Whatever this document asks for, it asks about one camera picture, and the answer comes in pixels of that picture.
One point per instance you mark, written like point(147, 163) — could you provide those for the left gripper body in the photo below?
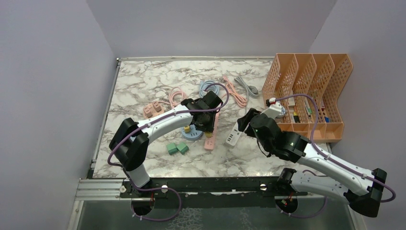
point(207, 124)

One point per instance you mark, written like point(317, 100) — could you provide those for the yellow plug adapter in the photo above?
point(208, 134)
point(187, 129)

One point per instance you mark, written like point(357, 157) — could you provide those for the pink round power strip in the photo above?
point(149, 112)

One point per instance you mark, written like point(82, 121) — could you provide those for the pink long power strip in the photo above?
point(209, 143)

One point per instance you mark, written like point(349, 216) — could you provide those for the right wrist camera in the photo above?
point(273, 108)

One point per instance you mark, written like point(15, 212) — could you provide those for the pink brown plug adapter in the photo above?
point(157, 107)

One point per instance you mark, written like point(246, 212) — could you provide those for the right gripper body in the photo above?
point(250, 132)

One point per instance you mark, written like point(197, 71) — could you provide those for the blue round power strip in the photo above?
point(193, 135)

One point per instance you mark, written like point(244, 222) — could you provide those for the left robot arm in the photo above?
point(131, 140)

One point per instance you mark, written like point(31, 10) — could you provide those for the white power strip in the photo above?
point(233, 136)

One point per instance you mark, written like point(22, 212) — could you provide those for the orange plastic file rack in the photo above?
point(309, 85)

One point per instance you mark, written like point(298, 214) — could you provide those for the green plug adapter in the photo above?
point(172, 148)
point(182, 148)

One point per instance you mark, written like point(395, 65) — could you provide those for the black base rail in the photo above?
point(209, 192)

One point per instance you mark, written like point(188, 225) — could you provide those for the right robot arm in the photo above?
point(361, 189)

